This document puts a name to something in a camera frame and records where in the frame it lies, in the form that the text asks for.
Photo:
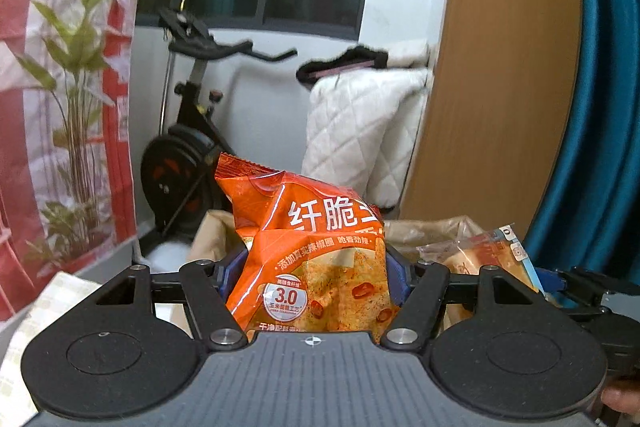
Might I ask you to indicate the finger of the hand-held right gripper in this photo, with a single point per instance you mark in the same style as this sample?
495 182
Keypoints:
552 289

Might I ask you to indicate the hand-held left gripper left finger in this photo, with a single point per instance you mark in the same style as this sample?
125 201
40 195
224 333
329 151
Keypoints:
231 274

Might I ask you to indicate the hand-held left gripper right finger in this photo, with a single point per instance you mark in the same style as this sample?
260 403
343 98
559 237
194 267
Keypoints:
397 277

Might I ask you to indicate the brown cardboard box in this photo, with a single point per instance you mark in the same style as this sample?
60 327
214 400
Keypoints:
215 232

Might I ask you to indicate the orange chip snack packet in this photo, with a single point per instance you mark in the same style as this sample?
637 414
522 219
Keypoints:
310 257

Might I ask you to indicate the clear bread snack packet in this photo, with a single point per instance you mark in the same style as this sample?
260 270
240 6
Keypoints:
480 252

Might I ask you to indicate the person's right hand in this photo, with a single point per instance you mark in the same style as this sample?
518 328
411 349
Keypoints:
622 397

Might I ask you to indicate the black exercise bike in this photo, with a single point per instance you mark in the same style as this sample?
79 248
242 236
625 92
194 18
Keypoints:
180 157

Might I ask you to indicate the white quilted blanket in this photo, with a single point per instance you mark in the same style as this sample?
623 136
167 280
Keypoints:
360 132

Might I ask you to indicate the teal curtain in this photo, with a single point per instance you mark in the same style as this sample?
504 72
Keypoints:
600 107

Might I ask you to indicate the wooden chair back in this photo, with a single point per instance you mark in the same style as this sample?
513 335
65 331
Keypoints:
490 82

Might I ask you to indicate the black clothes hanger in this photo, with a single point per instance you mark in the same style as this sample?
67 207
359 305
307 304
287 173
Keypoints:
345 62

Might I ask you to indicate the red white printed curtain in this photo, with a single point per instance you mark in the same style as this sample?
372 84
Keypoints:
65 107

